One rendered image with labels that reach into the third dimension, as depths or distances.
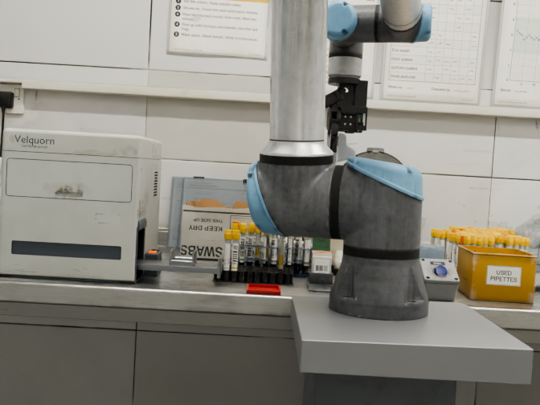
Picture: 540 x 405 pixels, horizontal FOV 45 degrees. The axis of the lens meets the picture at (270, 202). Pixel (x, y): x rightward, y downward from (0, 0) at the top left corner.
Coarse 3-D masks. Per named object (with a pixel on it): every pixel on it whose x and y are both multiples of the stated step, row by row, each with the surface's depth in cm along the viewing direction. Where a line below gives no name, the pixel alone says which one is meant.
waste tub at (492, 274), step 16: (464, 256) 141; (480, 256) 134; (496, 256) 134; (512, 256) 134; (528, 256) 134; (464, 272) 140; (480, 272) 135; (496, 272) 134; (512, 272) 134; (528, 272) 134; (464, 288) 140; (480, 288) 135; (496, 288) 135; (512, 288) 134; (528, 288) 134
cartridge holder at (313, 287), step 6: (312, 276) 136; (318, 276) 136; (324, 276) 136; (330, 276) 136; (306, 282) 142; (312, 282) 136; (318, 282) 136; (324, 282) 136; (330, 282) 136; (312, 288) 134; (318, 288) 134; (324, 288) 134; (330, 288) 134
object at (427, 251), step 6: (420, 246) 142; (426, 246) 142; (432, 246) 142; (438, 246) 142; (420, 252) 142; (426, 252) 142; (432, 252) 142; (438, 252) 142; (444, 252) 142; (420, 258) 142; (426, 258) 142; (432, 258) 142; (438, 258) 142
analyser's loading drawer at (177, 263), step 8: (176, 256) 138; (184, 256) 138; (192, 256) 132; (144, 264) 132; (152, 264) 132; (160, 264) 133; (168, 264) 133; (176, 264) 132; (184, 264) 132; (192, 264) 132; (200, 264) 136; (208, 264) 136; (216, 264) 137; (200, 272) 132; (208, 272) 132; (216, 272) 132
